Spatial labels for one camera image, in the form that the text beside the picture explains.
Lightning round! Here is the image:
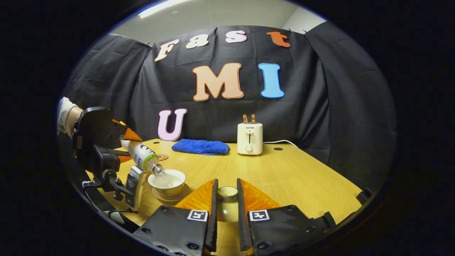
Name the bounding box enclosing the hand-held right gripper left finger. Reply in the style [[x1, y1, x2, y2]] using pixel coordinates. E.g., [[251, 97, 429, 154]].
[[132, 178, 219, 256]]

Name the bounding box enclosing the blue towel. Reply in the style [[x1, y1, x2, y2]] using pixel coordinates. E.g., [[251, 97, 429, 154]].
[[171, 139, 231, 156]]

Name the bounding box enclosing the black backdrop cloth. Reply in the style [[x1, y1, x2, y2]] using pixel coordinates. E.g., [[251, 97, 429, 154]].
[[59, 21, 397, 182]]

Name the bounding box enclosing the cream toaster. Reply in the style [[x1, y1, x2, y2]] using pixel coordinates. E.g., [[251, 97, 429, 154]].
[[237, 122, 264, 156]]

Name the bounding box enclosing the black table clamp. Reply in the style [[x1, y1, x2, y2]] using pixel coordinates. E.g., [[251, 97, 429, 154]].
[[357, 187, 373, 204]]

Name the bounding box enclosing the clear water bottle white label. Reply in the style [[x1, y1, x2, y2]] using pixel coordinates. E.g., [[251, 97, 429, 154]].
[[120, 139, 165, 176]]

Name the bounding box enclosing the white toaster cable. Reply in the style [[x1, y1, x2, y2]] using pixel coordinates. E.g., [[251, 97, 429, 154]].
[[263, 139, 300, 148]]

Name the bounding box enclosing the white saucer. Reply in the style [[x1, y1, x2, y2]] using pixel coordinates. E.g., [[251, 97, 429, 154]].
[[152, 184, 193, 202]]

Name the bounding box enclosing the white teacup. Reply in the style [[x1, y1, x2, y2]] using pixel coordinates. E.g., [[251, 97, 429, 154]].
[[148, 169, 186, 197]]

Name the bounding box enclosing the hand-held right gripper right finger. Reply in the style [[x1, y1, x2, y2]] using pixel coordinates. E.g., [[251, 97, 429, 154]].
[[237, 178, 322, 256]]

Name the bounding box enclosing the white teacup lid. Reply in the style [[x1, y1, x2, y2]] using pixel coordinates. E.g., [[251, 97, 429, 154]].
[[217, 186, 239, 223]]

